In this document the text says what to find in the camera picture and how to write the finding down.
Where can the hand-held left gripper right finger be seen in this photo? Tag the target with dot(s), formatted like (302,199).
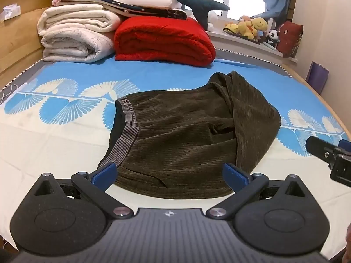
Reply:
(234,176)

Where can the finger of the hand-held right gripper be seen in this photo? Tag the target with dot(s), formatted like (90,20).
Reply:
(345,143)
(319,149)

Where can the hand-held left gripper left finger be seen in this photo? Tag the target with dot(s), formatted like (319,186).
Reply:
(104,176)

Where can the blue and cream printed bedsheet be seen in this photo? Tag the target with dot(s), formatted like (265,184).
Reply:
(54,131)

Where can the purple bag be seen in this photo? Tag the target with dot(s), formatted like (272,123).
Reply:
(316,76)

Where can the red cushion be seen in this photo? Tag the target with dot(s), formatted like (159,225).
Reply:
(289,38)

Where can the panda plush toy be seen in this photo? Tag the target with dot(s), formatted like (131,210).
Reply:
(273,38)

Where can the white windowsill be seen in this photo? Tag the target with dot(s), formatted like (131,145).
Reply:
(246,48)

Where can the white patterned folded quilt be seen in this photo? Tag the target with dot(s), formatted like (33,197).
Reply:
(74,45)

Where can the yellow bear plush toy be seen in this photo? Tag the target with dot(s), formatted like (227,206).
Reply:
(246,28)

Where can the red folded quilt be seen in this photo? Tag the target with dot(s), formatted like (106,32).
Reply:
(161,38)

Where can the cream folded quilt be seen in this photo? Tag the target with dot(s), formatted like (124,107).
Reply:
(76,17)

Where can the wooden headboard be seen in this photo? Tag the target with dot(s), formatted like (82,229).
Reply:
(19,38)

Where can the navy dotted folded blanket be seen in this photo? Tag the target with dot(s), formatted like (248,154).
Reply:
(142,10)

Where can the tissue pack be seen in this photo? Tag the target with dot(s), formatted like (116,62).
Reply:
(9,12)

